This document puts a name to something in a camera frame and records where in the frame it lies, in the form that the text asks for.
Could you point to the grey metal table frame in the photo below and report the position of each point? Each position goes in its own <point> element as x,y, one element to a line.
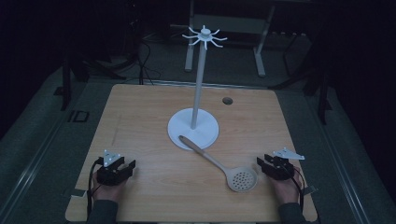
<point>230,24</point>

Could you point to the black metal stand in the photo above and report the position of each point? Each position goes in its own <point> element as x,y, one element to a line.
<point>66,84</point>
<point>322,93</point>

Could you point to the black floor socket box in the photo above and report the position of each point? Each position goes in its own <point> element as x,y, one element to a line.
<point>79,116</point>

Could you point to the person's right hand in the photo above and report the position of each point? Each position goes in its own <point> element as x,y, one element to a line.
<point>288,191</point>

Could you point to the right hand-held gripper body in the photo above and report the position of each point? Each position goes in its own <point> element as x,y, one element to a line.
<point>280,169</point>

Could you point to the person's left hand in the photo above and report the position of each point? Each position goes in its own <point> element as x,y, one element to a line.
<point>107,193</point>

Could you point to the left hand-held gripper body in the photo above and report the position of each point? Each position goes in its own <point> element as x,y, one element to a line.
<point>109,176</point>

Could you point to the white utensil rack stand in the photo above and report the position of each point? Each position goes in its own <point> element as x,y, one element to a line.
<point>194,102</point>

